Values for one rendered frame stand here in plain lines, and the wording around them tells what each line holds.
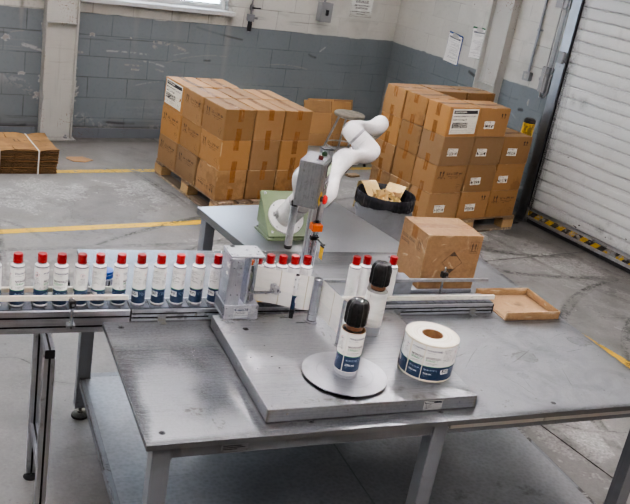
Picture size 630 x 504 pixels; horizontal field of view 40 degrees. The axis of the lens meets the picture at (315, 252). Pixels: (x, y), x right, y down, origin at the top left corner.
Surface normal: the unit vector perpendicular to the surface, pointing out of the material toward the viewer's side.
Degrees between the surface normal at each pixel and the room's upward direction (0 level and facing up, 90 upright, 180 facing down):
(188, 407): 0
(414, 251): 90
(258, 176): 87
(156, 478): 90
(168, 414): 0
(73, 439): 0
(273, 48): 90
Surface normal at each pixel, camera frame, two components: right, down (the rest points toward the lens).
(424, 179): -0.81, 0.07
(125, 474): 0.18, -0.92
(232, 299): 0.37, 0.39
